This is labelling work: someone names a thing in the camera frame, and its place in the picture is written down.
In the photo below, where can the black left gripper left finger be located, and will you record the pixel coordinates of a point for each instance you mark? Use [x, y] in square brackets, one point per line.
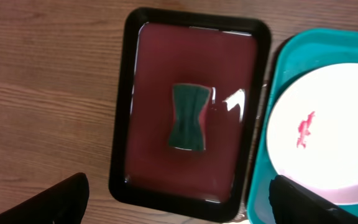
[63, 203]

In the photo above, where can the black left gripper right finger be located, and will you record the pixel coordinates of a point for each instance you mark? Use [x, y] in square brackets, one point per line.
[294, 204]

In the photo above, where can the white plate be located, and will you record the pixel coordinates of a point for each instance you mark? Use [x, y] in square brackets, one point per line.
[312, 133]

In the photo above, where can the teal plastic tray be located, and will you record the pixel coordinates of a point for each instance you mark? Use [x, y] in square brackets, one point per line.
[299, 54]

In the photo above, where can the black red rectangular tray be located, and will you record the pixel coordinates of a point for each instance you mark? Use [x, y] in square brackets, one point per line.
[161, 48]

